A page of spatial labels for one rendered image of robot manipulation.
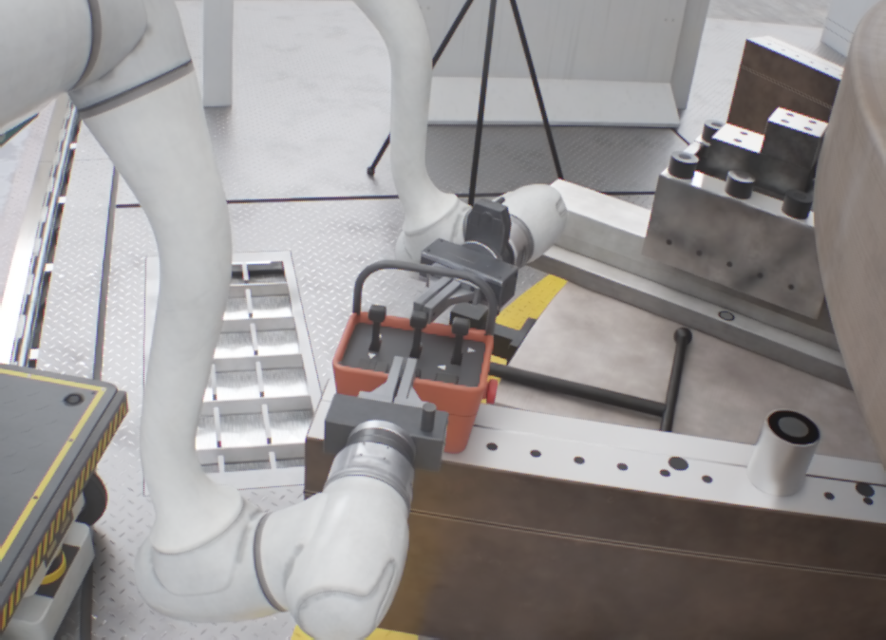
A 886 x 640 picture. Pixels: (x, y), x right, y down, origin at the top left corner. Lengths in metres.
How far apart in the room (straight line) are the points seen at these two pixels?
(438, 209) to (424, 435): 0.57
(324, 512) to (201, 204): 0.32
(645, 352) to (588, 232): 0.38
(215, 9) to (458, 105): 1.07
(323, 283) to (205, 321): 2.11
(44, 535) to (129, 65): 1.13
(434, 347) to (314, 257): 1.77
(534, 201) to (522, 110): 2.72
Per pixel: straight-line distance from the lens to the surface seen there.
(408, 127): 1.48
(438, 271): 1.29
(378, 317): 1.28
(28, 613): 1.89
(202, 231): 0.80
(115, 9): 0.73
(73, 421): 1.96
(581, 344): 2.25
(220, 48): 4.08
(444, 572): 1.46
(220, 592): 0.98
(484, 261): 1.37
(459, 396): 1.24
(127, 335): 2.74
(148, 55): 0.76
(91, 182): 3.57
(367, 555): 0.90
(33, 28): 0.66
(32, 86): 0.67
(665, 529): 1.38
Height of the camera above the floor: 1.56
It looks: 33 degrees down
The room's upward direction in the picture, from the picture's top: 8 degrees clockwise
